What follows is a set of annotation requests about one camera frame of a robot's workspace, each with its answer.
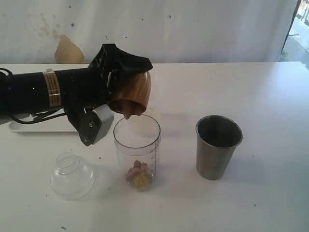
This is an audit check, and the wooden pieces and coin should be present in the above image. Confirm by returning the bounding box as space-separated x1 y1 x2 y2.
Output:
125 160 152 191

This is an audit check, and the frosted translucent plastic cup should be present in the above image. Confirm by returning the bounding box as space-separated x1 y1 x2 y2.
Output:
144 107 161 137

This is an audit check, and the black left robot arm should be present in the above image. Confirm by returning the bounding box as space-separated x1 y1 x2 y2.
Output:
0 43 153 124

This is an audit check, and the stainless steel cup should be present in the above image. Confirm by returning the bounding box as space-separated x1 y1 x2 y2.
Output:
196 115 243 180

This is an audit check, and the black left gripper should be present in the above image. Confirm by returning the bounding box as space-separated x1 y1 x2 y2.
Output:
55 43 153 109

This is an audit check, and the white rectangular plastic tray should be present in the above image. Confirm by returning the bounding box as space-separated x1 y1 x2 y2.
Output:
8 117 77 133

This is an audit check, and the clear plastic dome lid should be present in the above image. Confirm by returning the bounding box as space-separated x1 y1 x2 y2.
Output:
50 152 95 201

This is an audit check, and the brown wooden cup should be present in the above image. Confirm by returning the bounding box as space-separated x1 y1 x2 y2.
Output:
108 72 151 119

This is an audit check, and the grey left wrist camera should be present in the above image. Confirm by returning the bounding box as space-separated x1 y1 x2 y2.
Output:
77 103 115 146

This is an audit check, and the clear measuring cup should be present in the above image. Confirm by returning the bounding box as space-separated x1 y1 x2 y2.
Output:
113 115 161 190

